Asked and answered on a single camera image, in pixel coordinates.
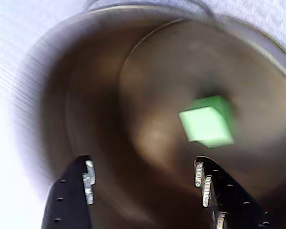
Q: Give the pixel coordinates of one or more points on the black metal bucket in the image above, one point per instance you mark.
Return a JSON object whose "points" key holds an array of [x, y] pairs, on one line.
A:
{"points": [[85, 107]]}

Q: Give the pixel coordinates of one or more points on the green cube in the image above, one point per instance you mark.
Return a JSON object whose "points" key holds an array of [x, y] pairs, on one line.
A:
{"points": [[205, 124]]}

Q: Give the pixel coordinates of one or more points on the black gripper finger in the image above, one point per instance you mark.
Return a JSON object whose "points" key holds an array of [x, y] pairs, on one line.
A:
{"points": [[228, 202], [66, 202]]}

